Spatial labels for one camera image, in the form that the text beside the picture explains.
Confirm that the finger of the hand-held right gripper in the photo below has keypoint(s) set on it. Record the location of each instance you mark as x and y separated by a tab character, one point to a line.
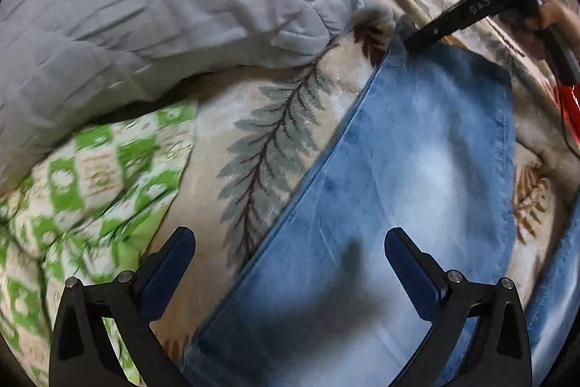
457	17

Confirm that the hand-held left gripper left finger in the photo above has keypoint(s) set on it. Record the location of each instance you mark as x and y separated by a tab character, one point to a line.
168	269

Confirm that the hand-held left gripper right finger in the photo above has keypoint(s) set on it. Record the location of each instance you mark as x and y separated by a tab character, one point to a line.
410	273

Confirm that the blue denim pants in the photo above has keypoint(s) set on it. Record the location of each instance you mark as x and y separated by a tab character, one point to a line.
408	165

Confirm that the person's right hand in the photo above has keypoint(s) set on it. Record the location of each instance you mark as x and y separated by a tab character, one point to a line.
559	15

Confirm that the green checked quilt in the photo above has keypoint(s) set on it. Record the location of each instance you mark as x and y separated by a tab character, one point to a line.
113	169

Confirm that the red object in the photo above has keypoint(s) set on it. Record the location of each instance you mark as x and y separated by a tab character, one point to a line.
572	106

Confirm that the leaf printed fleece blanket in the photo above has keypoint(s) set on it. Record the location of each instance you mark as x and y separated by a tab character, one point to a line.
272	119

